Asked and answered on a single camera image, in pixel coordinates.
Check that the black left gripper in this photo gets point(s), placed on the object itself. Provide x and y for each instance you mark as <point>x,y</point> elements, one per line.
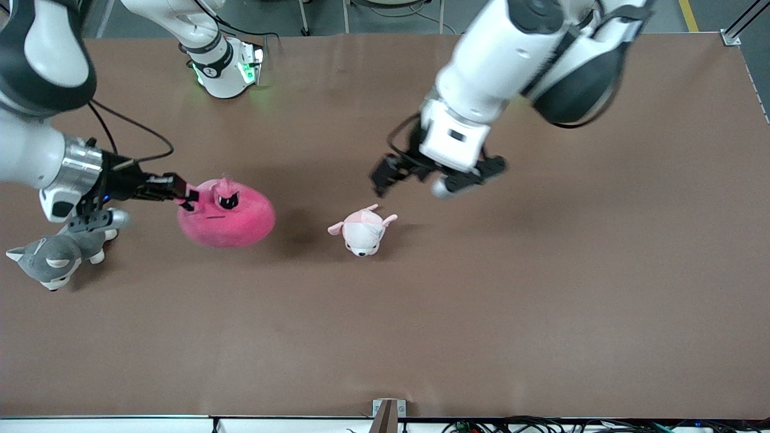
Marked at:
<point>404,163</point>

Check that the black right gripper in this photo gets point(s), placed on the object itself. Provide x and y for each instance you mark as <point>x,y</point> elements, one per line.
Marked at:
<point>123,179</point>

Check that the pink round plush toy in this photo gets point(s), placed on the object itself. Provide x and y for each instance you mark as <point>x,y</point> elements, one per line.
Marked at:
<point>234,225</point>

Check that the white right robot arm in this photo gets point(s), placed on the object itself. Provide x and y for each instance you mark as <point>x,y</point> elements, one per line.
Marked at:
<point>36,150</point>

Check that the grey husky plush toy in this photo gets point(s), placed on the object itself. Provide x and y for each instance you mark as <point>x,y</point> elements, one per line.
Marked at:
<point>54,258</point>

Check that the white and pink plush dog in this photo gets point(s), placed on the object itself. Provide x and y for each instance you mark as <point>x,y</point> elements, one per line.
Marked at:
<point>361,234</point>

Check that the grey metal bracket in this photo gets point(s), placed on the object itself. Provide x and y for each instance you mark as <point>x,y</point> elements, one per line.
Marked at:
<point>402,409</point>

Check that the white table edge rail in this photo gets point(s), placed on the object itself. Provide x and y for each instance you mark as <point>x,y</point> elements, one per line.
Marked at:
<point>120,426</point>

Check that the brown camera post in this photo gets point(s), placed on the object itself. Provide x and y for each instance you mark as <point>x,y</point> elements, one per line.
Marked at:
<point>385,421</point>

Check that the aluminium frame profile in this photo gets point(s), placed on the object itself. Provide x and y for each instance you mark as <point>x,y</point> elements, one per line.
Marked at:
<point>731,37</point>

